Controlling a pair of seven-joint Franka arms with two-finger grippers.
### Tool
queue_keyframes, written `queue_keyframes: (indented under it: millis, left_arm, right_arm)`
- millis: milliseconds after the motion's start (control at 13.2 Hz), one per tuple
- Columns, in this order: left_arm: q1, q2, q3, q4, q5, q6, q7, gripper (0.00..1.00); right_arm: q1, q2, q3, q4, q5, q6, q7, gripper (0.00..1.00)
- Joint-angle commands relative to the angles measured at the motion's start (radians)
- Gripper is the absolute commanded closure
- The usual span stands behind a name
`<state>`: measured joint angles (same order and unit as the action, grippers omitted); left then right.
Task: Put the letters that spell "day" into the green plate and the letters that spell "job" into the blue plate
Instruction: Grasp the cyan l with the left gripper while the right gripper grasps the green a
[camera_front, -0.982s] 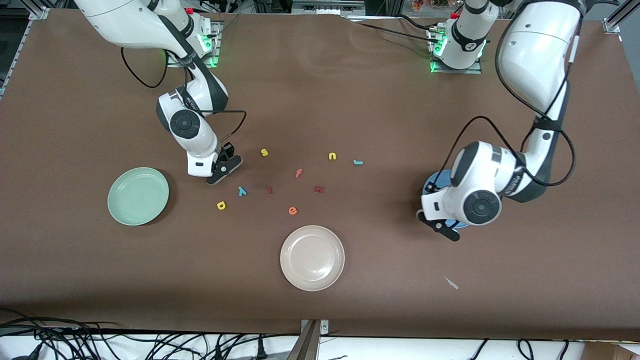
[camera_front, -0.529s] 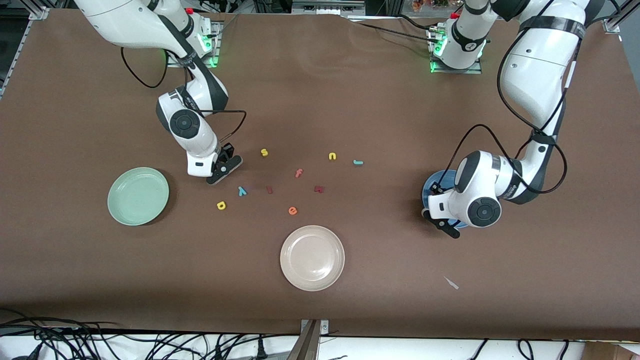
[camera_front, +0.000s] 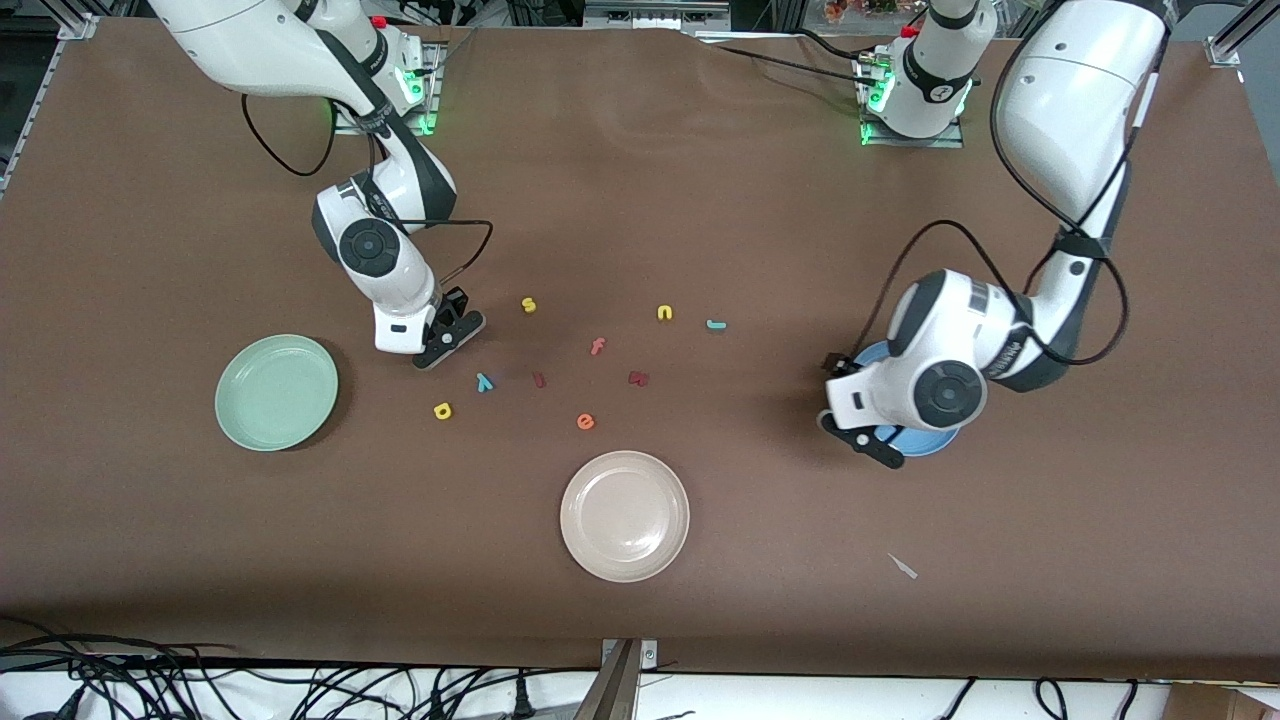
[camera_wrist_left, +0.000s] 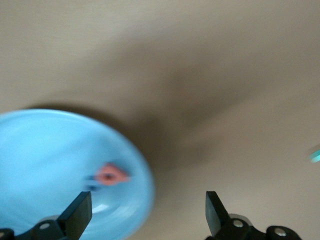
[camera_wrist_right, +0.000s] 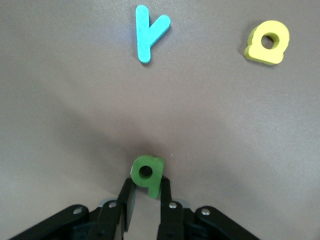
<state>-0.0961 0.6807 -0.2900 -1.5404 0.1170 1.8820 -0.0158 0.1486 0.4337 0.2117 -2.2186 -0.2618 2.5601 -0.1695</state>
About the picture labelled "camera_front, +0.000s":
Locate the metal table edge bracket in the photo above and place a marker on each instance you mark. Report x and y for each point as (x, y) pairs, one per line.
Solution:
(648, 655)

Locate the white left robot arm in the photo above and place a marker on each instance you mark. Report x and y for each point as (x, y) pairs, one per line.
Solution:
(1070, 100)

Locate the small grey paper scrap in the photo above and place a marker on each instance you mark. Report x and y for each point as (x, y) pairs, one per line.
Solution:
(903, 566)

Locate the beige plate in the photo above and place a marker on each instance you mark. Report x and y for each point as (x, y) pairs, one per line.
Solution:
(625, 516)

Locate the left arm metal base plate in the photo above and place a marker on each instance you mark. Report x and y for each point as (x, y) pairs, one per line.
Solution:
(950, 142)

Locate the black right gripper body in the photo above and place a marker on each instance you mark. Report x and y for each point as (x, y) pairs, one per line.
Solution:
(455, 300)

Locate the brown table cover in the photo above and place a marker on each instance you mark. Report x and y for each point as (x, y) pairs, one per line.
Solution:
(640, 200)

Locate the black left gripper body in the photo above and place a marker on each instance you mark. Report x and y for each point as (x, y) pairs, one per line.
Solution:
(835, 364)

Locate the teal foam letter y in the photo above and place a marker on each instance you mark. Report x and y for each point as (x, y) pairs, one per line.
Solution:
(484, 381)

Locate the cardboard box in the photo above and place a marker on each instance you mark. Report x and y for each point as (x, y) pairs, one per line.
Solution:
(1220, 703)

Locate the blue plate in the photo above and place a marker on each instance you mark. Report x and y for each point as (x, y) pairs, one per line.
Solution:
(925, 441)

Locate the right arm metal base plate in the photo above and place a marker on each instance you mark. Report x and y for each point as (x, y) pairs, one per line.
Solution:
(430, 100)

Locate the green plate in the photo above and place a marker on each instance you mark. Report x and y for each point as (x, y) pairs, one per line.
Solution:
(276, 392)

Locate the orange decoration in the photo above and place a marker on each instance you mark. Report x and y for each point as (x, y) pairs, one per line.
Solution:
(860, 8)

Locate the dark red foam letter w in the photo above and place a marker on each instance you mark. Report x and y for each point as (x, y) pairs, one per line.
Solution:
(639, 378)

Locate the grey angled bar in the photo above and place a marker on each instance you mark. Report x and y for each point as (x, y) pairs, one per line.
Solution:
(612, 692)

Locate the aluminium frame profile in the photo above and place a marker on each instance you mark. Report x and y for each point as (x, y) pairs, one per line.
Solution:
(655, 12)

